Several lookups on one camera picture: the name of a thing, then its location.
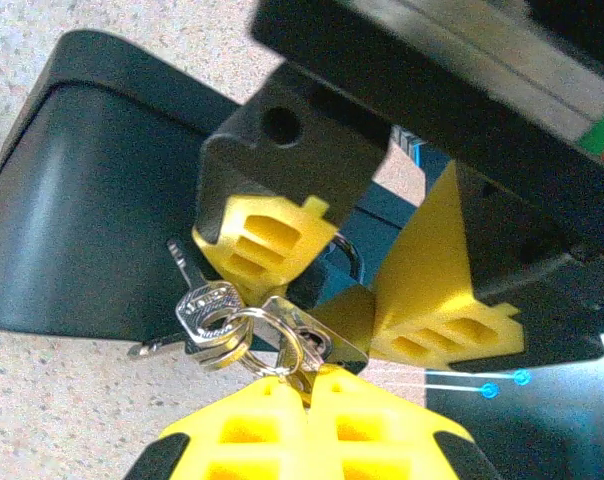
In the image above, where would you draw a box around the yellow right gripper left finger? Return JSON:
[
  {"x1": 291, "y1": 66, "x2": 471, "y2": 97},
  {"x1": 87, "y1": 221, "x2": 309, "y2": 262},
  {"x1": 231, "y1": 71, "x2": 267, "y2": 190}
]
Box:
[{"x1": 126, "y1": 377, "x2": 311, "y2": 480}]

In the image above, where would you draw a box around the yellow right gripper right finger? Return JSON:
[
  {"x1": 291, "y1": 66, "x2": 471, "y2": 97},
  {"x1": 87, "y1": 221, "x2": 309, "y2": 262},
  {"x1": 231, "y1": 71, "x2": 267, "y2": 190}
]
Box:
[{"x1": 309, "y1": 365, "x2": 498, "y2": 480}]

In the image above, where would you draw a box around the metal padlock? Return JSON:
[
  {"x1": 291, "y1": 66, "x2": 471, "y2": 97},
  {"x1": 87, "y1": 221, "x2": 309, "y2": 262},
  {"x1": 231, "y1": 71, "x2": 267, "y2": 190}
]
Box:
[{"x1": 254, "y1": 232, "x2": 378, "y2": 376}]

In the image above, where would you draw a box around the silver key ring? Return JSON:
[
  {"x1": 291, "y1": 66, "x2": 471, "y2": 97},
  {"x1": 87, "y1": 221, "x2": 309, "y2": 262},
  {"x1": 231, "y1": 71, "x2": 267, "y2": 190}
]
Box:
[{"x1": 201, "y1": 305, "x2": 306, "y2": 377}]

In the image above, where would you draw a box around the silver spare key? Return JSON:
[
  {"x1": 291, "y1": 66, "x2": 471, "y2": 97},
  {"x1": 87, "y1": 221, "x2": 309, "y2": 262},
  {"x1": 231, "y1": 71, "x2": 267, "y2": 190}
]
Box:
[
  {"x1": 165, "y1": 238, "x2": 246, "y2": 351},
  {"x1": 128, "y1": 333, "x2": 253, "y2": 374}
]

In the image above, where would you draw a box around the black plastic box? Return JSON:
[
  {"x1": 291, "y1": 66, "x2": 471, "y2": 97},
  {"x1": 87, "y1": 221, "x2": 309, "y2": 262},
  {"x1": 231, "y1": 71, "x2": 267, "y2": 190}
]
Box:
[{"x1": 0, "y1": 29, "x2": 383, "y2": 346}]

